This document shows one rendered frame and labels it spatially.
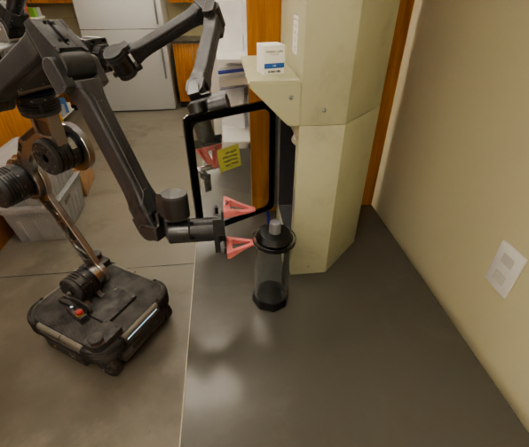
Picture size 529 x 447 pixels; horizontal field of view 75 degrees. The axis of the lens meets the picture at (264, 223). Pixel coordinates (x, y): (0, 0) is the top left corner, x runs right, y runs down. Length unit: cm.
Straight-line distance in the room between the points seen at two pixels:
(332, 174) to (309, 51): 30
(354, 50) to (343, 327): 66
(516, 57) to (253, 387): 89
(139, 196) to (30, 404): 155
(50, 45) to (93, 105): 13
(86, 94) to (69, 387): 163
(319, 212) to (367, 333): 34
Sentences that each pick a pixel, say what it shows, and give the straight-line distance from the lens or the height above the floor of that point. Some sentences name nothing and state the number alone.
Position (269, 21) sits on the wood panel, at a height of 159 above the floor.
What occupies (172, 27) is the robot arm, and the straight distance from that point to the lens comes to 147.
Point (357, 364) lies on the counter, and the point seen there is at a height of 94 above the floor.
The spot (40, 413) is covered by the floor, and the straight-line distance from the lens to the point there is 215.
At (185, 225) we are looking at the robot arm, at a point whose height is 123.
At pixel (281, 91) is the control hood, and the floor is 149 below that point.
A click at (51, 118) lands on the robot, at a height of 128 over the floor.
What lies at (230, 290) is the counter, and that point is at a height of 94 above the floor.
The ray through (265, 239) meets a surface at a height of 118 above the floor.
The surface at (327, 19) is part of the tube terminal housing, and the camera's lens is 79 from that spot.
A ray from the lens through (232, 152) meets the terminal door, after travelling 108.
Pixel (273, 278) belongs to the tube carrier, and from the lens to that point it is 88.
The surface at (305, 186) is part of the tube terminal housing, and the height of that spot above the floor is 125.
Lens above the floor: 168
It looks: 35 degrees down
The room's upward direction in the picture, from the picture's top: straight up
